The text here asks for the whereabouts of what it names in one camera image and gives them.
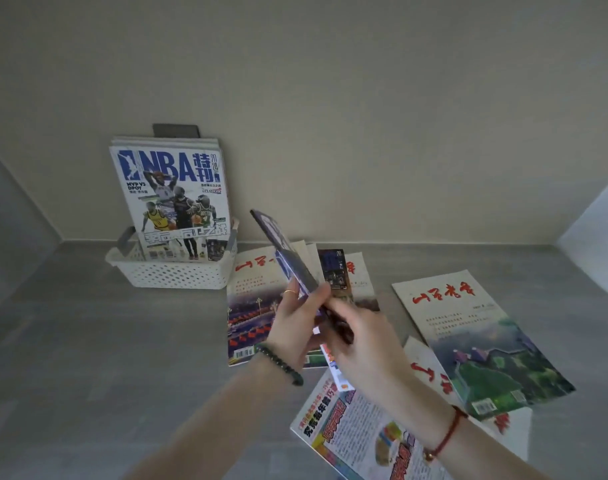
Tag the person's left hand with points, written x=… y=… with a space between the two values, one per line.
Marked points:
x=294 y=332

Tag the person's right hand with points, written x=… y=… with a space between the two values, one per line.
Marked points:
x=371 y=354

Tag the person's left thumb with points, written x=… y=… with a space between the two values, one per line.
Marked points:
x=316 y=300

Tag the person's right fingers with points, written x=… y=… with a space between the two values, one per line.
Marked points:
x=336 y=322

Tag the dark purple magazine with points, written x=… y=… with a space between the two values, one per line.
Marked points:
x=284 y=249

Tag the person's left forearm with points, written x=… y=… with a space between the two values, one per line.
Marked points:
x=219 y=424

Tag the person's right forearm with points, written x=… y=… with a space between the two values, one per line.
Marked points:
x=463 y=449

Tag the dark cover magazine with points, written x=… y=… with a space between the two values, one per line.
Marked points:
x=334 y=269

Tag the blue white orange edged magazine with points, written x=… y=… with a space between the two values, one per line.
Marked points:
x=336 y=372

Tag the red script night city magazine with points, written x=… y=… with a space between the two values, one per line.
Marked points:
x=251 y=299

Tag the white magazine large red script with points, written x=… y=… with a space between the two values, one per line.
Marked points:
x=426 y=367

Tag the colourful text cover magazine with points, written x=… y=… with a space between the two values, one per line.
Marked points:
x=349 y=434

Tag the red script green landscape magazine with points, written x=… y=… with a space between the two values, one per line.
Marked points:
x=476 y=339

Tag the white perforated plastic basket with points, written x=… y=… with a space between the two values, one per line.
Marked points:
x=174 y=275

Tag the basketball players magazine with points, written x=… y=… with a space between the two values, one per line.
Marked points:
x=171 y=204

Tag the dark grey flat board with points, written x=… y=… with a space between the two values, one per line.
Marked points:
x=176 y=130

